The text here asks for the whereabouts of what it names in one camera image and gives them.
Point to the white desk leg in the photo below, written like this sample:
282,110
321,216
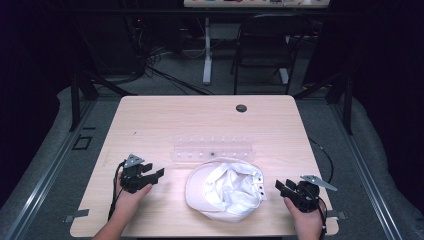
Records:
208,53

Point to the clear acrylic rack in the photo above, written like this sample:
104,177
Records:
213,154

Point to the black square floor frame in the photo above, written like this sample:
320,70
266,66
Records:
82,142

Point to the background desk top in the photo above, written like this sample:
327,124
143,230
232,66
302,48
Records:
253,3

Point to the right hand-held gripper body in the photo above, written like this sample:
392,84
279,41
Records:
305,198

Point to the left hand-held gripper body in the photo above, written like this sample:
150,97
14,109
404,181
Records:
133,180

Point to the black table grommet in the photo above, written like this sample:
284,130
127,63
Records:
241,108

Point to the grey metal bracket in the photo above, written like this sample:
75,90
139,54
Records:
338,215
77,215

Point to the person's left hand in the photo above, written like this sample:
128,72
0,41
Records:
126,203

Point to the black metal stand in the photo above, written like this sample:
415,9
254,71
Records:
346,100
76,100

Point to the person's right hand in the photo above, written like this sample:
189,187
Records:
308,225

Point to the black chair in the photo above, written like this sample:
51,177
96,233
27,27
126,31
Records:
266,43

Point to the white cap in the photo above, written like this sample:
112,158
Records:
226,190

